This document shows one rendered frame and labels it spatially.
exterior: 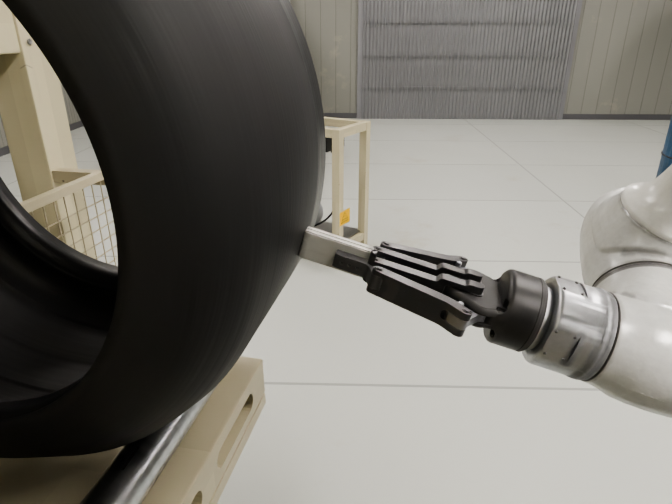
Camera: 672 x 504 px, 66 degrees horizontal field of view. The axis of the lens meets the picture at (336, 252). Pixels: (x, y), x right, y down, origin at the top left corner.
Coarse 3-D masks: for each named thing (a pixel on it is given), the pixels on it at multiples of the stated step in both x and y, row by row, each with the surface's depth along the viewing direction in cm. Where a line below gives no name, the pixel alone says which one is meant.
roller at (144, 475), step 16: (192, 416) 56; (160, 432) 52; (176, 432) 53; (128, 448) 50; (144, 448) 50; (160, 448) 51; (176, 448) 54; (112, 464) 48; (128, 464) 48; (144, 464) 48; (160, 464) 50; (112, 480) 46; (128, 480) 46; (144, 480) 48; (96, 496) 44; (112, 496) 45; (128, 496) 46; (144, 496) 48
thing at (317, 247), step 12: (312, 240) 51; (324, 240) 51; (336, 240) 50; (300, 252) 52; (312, 252) 51; (324, 252) 51; (348, 252) 50; (360, 252) 50; (324, 264) 52; (360, 276) 51
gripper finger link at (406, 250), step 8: (392, 248) 53; (400, 248) 53; (408, 248) 54; (416, 248) 54; (416, 256) 54; (424, 256) 54; (432, 256) 54; (440, 256) 54; (448, 256) 55; (456, 256) 55; (464, 264) 55
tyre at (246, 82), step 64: (64, 0) 29; (128, 0) 29; (192, 0) 31; (256, 0) 39; (64, 64) 30; (128, 64) 30; (192, 64) 32; (256, 64) 36; (128, 128) 31; (192, 128) 32; (256, 128) 35; (320, 128) 50; (0, 192) 70; (128, 192) 33; (192, 192) 33; (256, 192) 36; (320, 192) 54; (0, 256) 71; (64, 256) 71; (128, 256) 35; (192, 256) 34; (256, 256) 38; (0, 320) 67; (64, 320) 70; (128, 320) 37; (192, 320) 37; (256, 320) 43; (0, 384) 59; (64, 384) 60; (128, 384) 40; (192, 384) 42; (0, 448) 46; (64, 448) 45
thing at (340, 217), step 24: (336, 120) 303; (360, 120) 299; (336, 144) 274; (360, 144) 300; (336, 168) 279; (360, 168) 306; (336, 192) 284; (360, 192) 311; (336, 216) 290; (360, 216) 317; (360, 240) 318
